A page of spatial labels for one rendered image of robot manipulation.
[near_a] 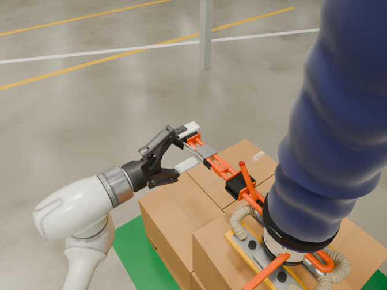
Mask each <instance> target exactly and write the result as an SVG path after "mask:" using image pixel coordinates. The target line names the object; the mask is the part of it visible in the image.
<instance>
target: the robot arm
mask: <svg viewBox="0 0 387 290"><path fill-rule="evenodd" d="M199 129H200V126H198V125H197V124H196V123H195V122H194V121H193V122H191V123H188V124H186V125H181V126H179V127H177V128H175V129H173V128H172V127H171V126H170V125H167V126H166V127H165V128H164V129H162V130H161V131H160V132H159V133H158V134H157V135H156V136H155V137H154V138H153V139H152V140H151V141H149V142H148V144H147V145H145V146H143V147H142V148H140V149H139V150H138V152H139V153H140V154H141V156H142V158H141V159H140V160H138V161H134V160H133V161H130V162H128V163H126V164H124V165H122V166H121V168H120V167H119V166H117V165H116V166H114V167H112V168H110V169H107V170H105V171H103V172H101V173H98V174H97V175H94V176H92V177H89V178H83V179H81V180H78V181H76V182H73V183H71V184H69V185H67V186H65V187H63V188H61V189H59V190H57V191H56V192H54V193H53V194H51V195H50V196H48V197H47V198H45V199H44V200H43V201H42V202H40V203H39V204H38V205H37V206H36V207H35V208H34V211H33V221H34V223H35V226H36V228H37V230H38V231H39V233H40V234H41V235H42V236H43V238H44V239H45V240H47V241H54V240H59V239H65V238H66V245H65V251H64V254H65V255H66V256H67V258H68V260H69V271H68V274H67V278H66V281H65V283H64V286H63V288H62V290H88V288H89V284H90V282H91V279H92V276H93V273H94V271H95V269H96V267H97V265H98V264H99V263H100V262H102V261H103V260H105V259H106V257H107V254H108V252H109V250H110V248H111V246H112V244H113V242H114V239H115V227H114V224H113V220H112V218H111V215H110V213H109V211H110V210H112V209H114V208H115V207H118V206H119V205H120V204H122V203H124V202H126V201H128V200H129V199H131V198H133V196H134V192H138V191H140V190H141V189H143V188H145V187H148V188H149V189H153V188H155V187H156V186H161V185H167V184H172V183H175V182H177V181H178V177H179V176H180V174H182V173H184V172H185V171H187V170H189V169H190V168H192V167H194V166H196V165H198V164H199V161H198V160H197V159H196V158H195V157H194V156H192V157H191V158H189V159H187V160H185V161H184V162H181V163H180V164H178V165H176V166H175V167H174V168H173V169H167V168H161V160H162V156H163V155H164V154H165V152H166V151H167V149H168V148H169V147H170V146H171V144H172V143H173V142H174V141H175V139H177V140H179V139H181V138H183V137H185V136H187V135H189V134H191V133H193V132H195V131H197V130H199ZM171 136H172V137H171ZM153 155H155V156H153Z"/></svg>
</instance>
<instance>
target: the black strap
mask: <svg viewBox="0 0 387 290"><path fill-rule="evenodd" d="M268 193H269V192H268ZM268 193H267V195H266V197H265V200H264V204H263V208H262V214H263V220H264V223H265V225H266V227H267V228H268V230H267V232H268V233H269V234H270V235H271V236H272V237H273V238H274V239H275V240H276V241H277V242H278V243H283V244H284V245H286V246H288V247H290V248H292V249H296V250H300V251H317V250H321V249H323V248H325V247H327V246H328V245H329V244H330V243H331V242H332V241H333V239H334V238H335V236H336V235H337V233H338V232H339V229H338V231H337V232H336V234H335V235H334V236H333V237H331V238H329V239H327V240H325V241H323V242H319V243H317V242H307V241H301V240H299V239H296V238H294V237H292V236H290V235H288V234H286V233H285V232H283V231H282V230H281V229H279V227H278V226H277V225H276V224H275V223H274V221H273V220H272V219H271V217H270V214H269V210H268V200H267V199H268ZM339 228H340V227H339Z"/></svg>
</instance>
